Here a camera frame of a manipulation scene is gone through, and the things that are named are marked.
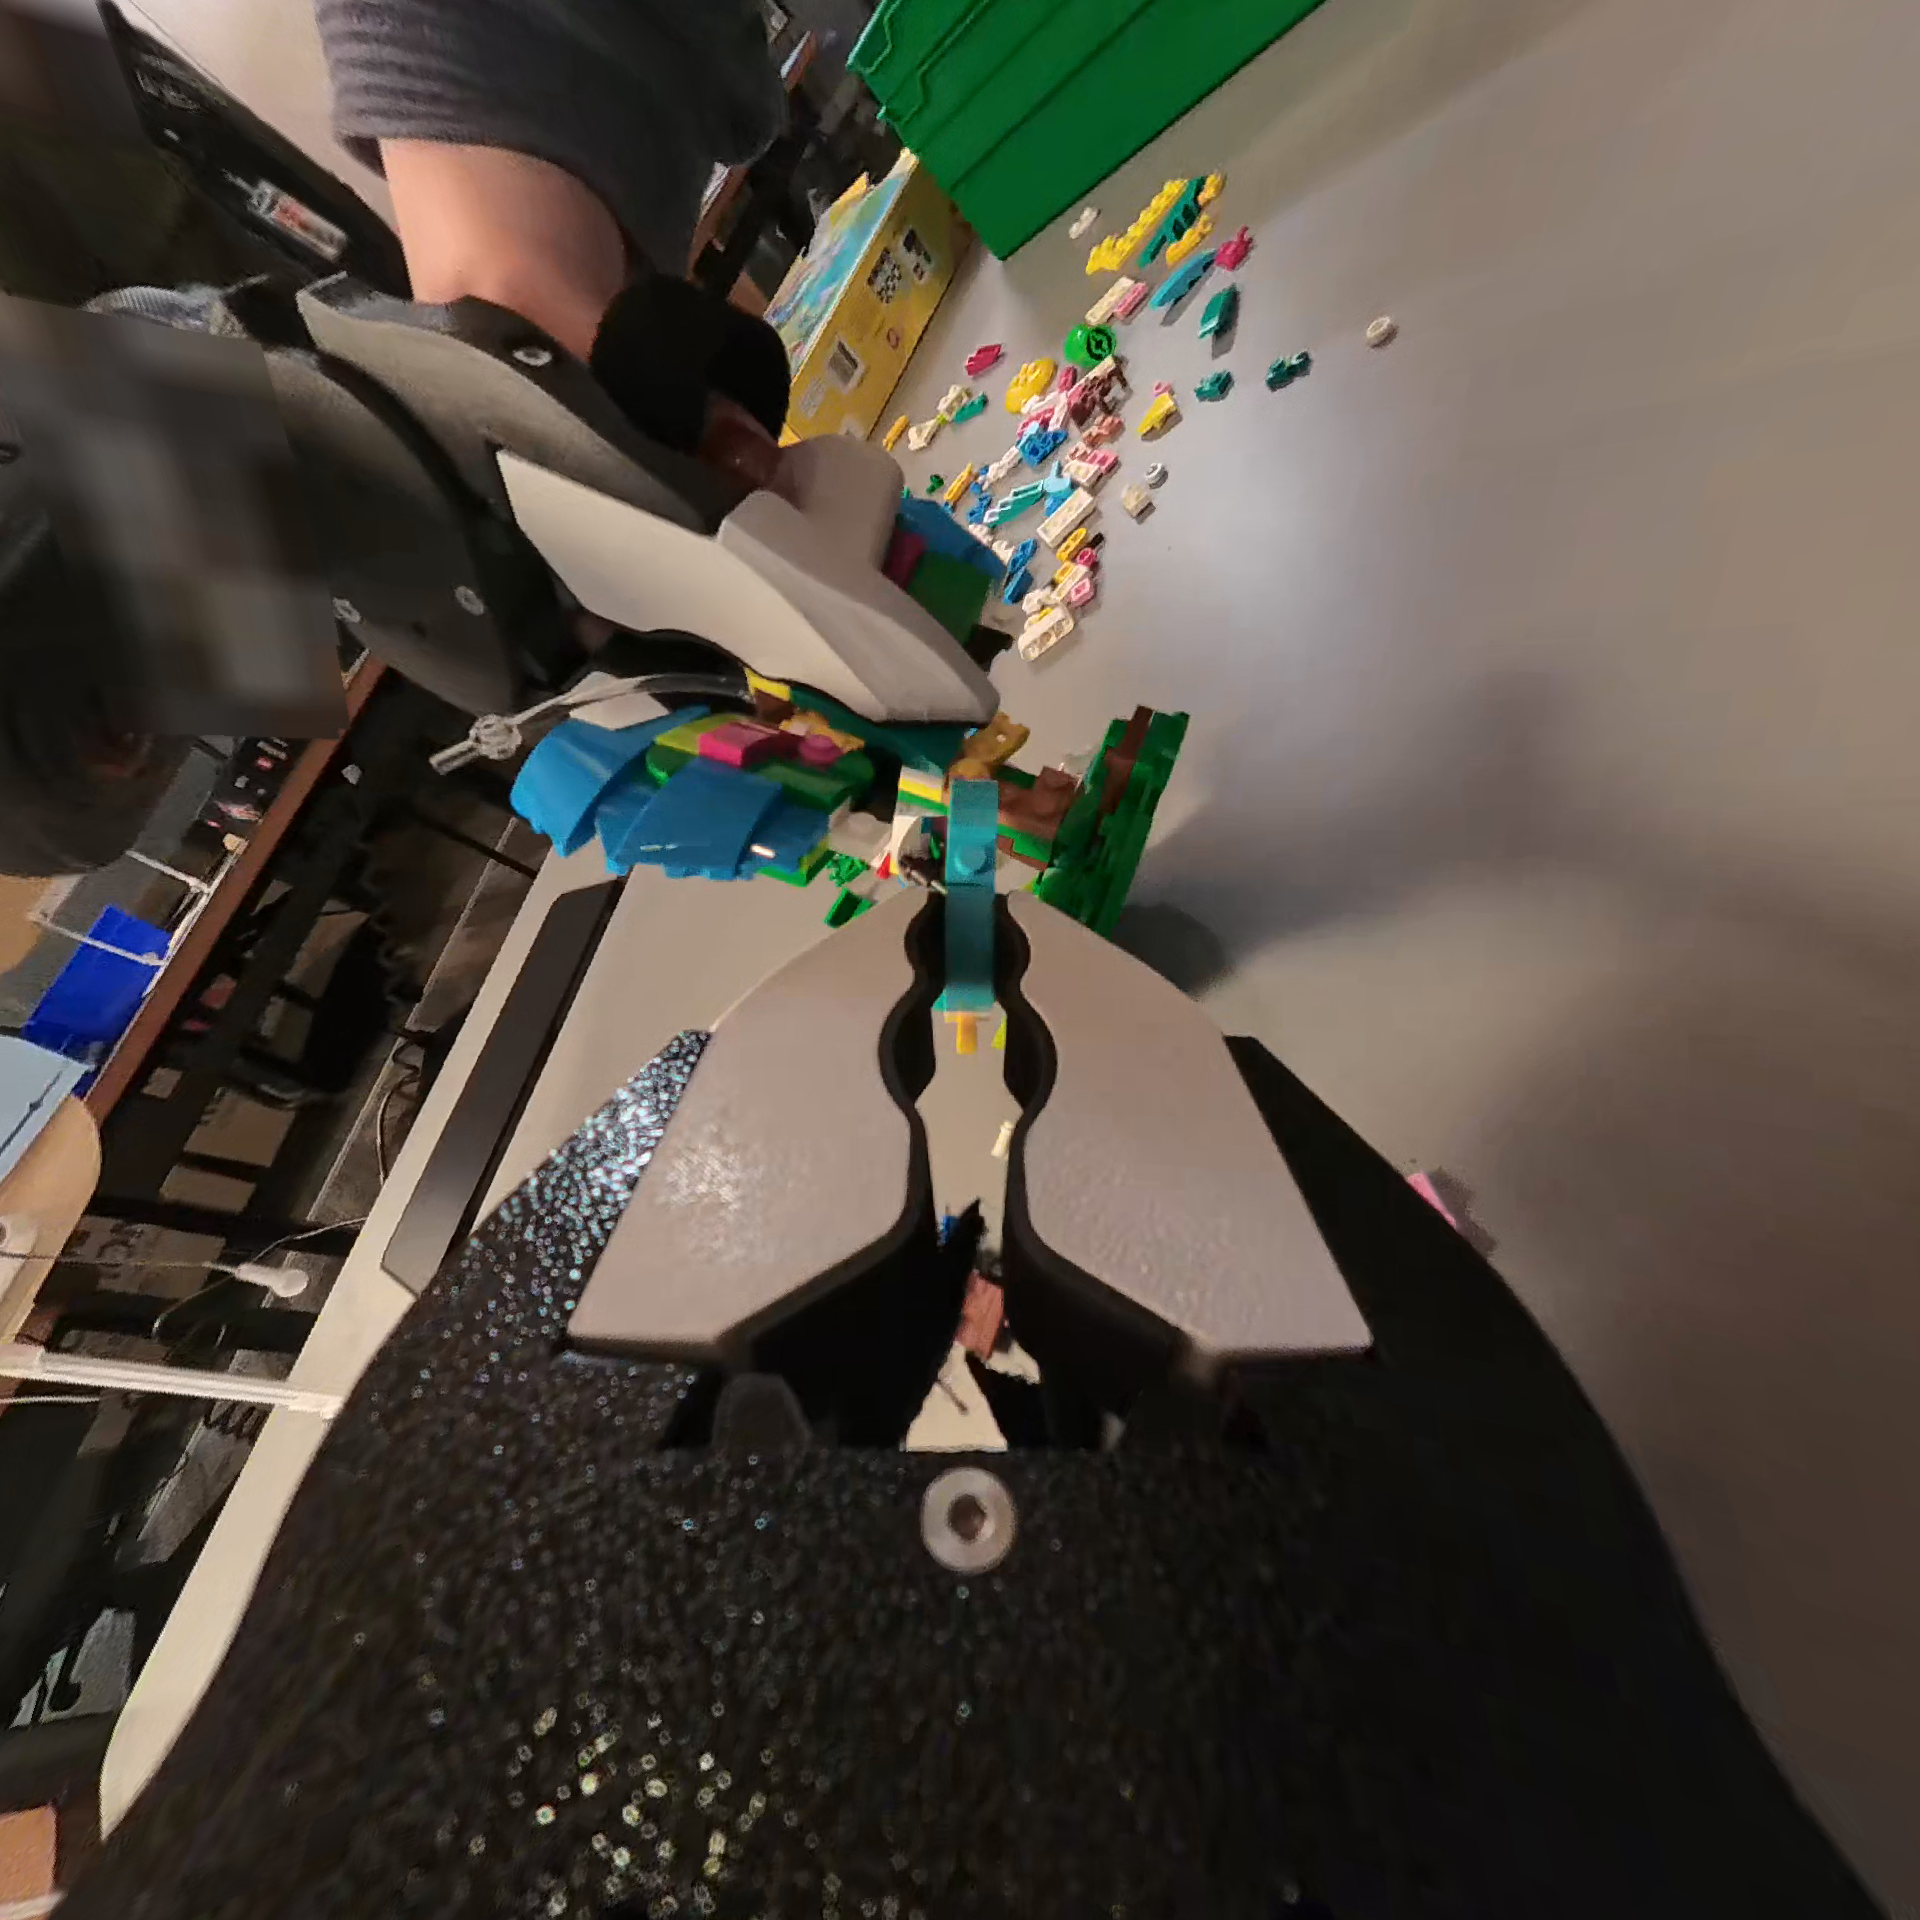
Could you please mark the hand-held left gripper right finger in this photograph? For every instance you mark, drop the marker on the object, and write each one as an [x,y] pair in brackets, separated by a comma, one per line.
[1172,1185]

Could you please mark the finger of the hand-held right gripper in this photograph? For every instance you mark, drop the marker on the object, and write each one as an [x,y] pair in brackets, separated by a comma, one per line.
[630,547]
[839,599]

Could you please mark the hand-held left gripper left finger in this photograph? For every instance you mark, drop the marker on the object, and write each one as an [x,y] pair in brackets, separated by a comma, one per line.
[751,1185]

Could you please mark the colourful lego model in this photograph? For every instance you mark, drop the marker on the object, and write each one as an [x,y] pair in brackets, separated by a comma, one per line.
[704,810]

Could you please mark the person's right forearm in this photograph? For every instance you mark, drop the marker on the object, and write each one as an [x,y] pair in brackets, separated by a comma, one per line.
[494,225]

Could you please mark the pile of loose lego pieces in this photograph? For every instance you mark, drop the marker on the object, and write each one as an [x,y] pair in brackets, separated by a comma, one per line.
[1050,451]

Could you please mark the pink lego plate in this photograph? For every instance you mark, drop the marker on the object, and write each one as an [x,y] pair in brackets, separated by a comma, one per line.
[1435,1201]

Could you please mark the yellow lego box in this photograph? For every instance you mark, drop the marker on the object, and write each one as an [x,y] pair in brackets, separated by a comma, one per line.
[869,301]

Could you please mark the person's right hand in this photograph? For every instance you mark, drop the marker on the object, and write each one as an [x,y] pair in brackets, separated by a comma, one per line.
[740,432]

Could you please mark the black flat panel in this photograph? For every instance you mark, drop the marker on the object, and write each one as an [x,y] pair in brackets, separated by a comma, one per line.
[494,1079]

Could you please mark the black labelled panel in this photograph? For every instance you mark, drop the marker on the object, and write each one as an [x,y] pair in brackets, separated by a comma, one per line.
[195,119]

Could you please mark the green plastic bin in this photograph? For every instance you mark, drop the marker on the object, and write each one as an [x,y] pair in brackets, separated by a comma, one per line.
[1079,119]

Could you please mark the blue storage bin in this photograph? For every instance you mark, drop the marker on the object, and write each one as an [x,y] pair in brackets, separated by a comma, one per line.
[100,975]

